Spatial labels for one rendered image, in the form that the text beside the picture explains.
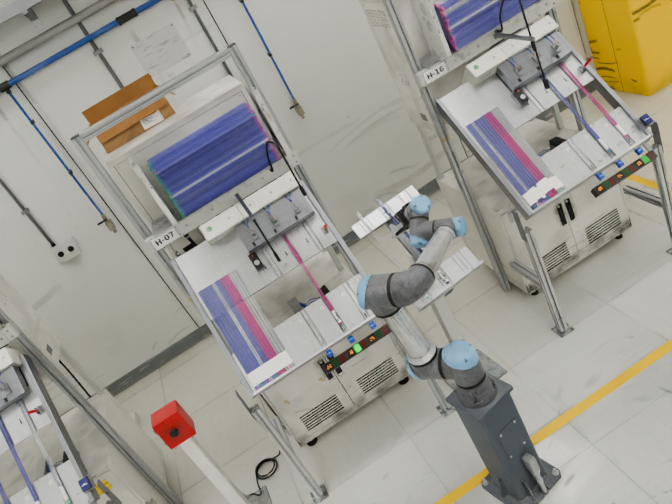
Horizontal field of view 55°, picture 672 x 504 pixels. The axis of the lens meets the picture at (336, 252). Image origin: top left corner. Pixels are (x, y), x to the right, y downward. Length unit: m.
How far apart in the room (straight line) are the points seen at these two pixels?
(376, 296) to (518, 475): 1.02
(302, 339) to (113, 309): 2.16
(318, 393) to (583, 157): 1.69
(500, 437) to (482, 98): 1.57
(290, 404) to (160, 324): 1.75
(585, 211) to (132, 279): 2.92
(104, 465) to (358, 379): 1.27
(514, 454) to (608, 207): 1.58
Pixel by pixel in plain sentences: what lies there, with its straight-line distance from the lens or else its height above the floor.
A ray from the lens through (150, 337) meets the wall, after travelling 4.80.
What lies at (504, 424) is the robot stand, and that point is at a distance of 2.55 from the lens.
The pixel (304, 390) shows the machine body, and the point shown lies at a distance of 3.24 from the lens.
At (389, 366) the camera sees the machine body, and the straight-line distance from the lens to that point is 3.35.
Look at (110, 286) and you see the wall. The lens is 4.61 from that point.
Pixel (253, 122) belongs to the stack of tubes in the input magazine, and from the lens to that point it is 2.82.
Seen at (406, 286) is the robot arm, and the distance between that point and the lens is 2.06.
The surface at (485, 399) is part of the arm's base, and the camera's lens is 2.43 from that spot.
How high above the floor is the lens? 2.32
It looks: 28 degrees down
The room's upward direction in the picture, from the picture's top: 29 degrees counter-clockwise
